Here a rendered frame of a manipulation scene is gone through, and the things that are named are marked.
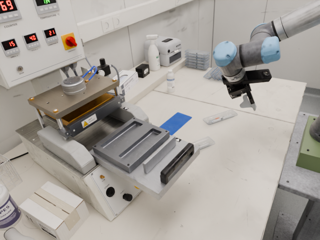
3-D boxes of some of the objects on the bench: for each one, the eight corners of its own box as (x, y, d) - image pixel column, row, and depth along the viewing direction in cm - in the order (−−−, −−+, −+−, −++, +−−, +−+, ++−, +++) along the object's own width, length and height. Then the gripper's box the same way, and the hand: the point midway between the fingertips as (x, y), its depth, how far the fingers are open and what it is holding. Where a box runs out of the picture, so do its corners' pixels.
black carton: (136, 76, 167) (135, 67, 163) (143, 72, 173) (142, 63, 169) (143, 78, 164) (142, 69, 160) (149, 73, 170) (148, 64, 166)
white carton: (106, 95, 147) (103, 84, 143) (123, 79, 165) (121, 69, 160) (123, 97, 143) (121, 86, 139) (139, 81, 161) (137, 71, 156)
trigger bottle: (148, 71, 173) (145, 36, 159) (150, 66, 180) (146, 33, 166) (160, 70, 172) (157, 36, 158) (161, 66, 179) (158, 33, 165)
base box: (32, 161, 109) (16, 131, 99) (95, 121, 132) (88, 94, 122) (111, 222, 80) (100, 189, 70) (173, 157, 104) (172, 126, 94)
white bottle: (167, 89, 157) (165, 69, 149) (174, 88, 157) (174, 68, 149) (167, 93, 153) (166, 72, 145) (175, 92, 153) (174, 71, 145)
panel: (115, 217, 81) (88, 174, 76) (166, 164, 100) (148, 126, 94) (118, 218, 80) (91, 175, 74) (169, 165, 98) (151, 126, 93)
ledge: (84, 103, 150) (82, 97, 147) (156, 59, 206) (155, 54, 203) (120, 115, 135) (118, 108, 133) (186, 64, 191) (186, 58, 189)
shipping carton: (27, 221, 83) (16, 205, 78) (58, 194, 92) (50, 178, 86) (61, 248, 74) (52, 232, 69) (91, 215, 83) (85, 200, 78)
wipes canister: (-9, 224, 83) (-32, 196, 75) (15, 205, 89) (-4, 178, 80) (4, 235, 79) (-19, 208, 70) (27, 215, 85) (9, 188, 76)
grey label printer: (144, 62, 189) (141, 41, 179) (159, 55, 201) (158, 34, 191) (168, 68, 175) (167, 45, 166) (183, 59, 188) (183, 37, 178)
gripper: (216, 58, 93) (230, 82, 109) (227, 101, 84) (240, 120, 100) (238, 49, 89) (249, 75, 105) (252, 93, 81) (261, 114, 96)
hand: (252, 95), depth 101 cm, fingers open, 14 cm apart
